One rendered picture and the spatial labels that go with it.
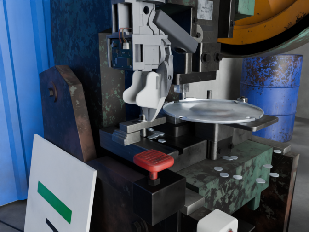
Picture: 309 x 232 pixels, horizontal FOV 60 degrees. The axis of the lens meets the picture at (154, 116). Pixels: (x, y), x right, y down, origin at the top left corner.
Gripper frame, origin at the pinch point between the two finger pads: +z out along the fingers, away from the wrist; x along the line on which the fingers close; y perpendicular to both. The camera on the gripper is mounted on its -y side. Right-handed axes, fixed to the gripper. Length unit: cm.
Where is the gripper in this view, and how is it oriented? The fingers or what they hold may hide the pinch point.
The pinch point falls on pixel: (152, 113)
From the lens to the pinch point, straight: 49.6
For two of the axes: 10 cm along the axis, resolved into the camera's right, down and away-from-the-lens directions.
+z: 0.0, 9.7, 2.5
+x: 6.8, 1.9, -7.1
